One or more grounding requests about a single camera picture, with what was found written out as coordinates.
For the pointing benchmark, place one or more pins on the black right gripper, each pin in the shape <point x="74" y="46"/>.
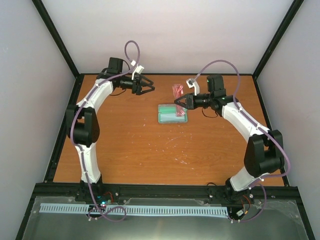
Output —
<point x="189" y="100"/>

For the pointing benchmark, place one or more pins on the light blue slotted cable duct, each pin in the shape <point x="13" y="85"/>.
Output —
<point x="139" y="210"/>

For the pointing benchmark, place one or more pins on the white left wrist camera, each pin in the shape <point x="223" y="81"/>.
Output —
<point x="137" y="69"/>

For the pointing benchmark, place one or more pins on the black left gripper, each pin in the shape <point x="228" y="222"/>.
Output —
<point x="137" y="89"/>

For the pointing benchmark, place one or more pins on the light blue cleaning cloth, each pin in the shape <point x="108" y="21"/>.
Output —
<point x="171" y="118"/>

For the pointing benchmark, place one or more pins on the black left frame post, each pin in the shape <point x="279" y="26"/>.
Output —
<point x="47" y="20"/>

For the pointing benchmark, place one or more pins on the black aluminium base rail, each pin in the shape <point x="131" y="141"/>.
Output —
<point x="209" y="193"/>

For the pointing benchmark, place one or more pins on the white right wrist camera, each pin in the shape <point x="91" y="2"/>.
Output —
<point x="193" y="84"/>

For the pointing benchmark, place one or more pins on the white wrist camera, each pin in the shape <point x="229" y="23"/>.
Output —
<point x="193" y="84"/>
<point x="137" y="69"/>

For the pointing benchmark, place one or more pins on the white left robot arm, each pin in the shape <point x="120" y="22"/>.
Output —
<point x="81" y="118"/>

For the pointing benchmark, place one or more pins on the grey glasses case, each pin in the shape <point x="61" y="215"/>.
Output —
<point x="168" y="108"/>

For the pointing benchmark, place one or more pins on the black frame post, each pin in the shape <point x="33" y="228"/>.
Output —
<point x="281" y="30"/>
<point x="47" y="20"/>

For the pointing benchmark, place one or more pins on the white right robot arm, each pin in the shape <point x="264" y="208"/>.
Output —
<point x="264" y="152"/>

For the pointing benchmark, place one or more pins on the black right frame post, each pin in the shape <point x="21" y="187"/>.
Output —
<point x="281" y="30"/>

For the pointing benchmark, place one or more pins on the black table edge rail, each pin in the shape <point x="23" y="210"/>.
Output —
<point x="183" y="74"/>

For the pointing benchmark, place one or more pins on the red transparent sunglasses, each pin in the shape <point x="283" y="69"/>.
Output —
<point x="177" y="90"/>

